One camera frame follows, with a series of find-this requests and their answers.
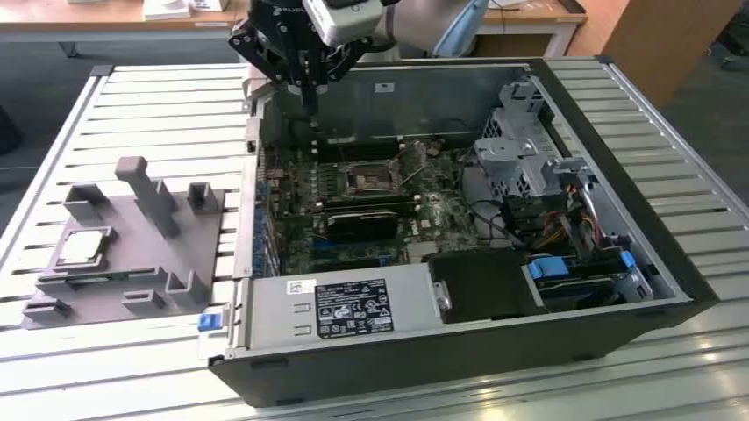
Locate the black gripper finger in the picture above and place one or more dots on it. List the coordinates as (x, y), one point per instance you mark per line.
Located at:
(347, 59)
(257, 48)

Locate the thin metal locking lever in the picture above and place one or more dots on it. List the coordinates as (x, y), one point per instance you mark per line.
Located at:
(418, 169)

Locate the silver CPU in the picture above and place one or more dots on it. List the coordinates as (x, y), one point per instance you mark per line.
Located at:
(81, 246)

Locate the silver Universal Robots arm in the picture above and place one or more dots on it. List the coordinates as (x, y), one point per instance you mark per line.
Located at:
(420, 22)

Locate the grey case release latch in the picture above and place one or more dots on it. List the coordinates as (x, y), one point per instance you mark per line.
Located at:
(251, 94)

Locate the white box blue print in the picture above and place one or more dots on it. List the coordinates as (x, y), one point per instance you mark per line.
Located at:
(213, 5)

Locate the plain white box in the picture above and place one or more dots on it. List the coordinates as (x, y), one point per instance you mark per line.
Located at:
(167, 11)

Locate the round coin battery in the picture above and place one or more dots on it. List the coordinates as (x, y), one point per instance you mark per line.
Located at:
(435, 148)

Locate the wooden desk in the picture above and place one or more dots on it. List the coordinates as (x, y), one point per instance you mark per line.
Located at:
(88, 19)

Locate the installed green RAM stick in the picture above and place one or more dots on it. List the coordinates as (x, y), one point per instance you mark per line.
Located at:
(362, 202)

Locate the metal drive cage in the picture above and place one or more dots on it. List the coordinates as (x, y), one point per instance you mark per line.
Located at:
(503, 149)

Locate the small black graphics card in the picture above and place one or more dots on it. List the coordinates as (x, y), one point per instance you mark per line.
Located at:
(359, 226)

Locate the green motherboard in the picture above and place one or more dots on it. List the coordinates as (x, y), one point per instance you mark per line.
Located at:
(444, 210)

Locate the small silver chip heatsink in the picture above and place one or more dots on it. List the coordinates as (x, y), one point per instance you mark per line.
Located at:
(422, 251)

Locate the grey parts rack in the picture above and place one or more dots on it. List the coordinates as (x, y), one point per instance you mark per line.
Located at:
(128, 245)

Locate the wooden cabinet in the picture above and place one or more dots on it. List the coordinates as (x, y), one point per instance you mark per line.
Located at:
(661, 39)

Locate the black plastic shroud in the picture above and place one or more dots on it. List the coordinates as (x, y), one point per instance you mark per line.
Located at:
(479, 285)

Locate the grey power supply unit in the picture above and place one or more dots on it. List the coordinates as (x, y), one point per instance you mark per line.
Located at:
(280, 307)

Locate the loose green RAM stick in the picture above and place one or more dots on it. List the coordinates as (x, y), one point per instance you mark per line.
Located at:
(108, 277)

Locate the blue disk carrier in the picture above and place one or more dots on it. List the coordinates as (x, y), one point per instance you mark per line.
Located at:
(546, 266)

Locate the blue case latch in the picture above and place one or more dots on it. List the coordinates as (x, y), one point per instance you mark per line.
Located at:
(211, 322)

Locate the small blue clip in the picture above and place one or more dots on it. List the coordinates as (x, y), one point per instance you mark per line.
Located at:
(626, 259)

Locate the black office chair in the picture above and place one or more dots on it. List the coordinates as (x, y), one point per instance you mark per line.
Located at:
(734, 44)

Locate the black open PC case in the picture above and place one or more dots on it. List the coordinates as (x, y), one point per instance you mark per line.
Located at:
(467, 373)

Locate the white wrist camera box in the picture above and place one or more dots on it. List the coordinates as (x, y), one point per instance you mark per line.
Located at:
(351, 26)

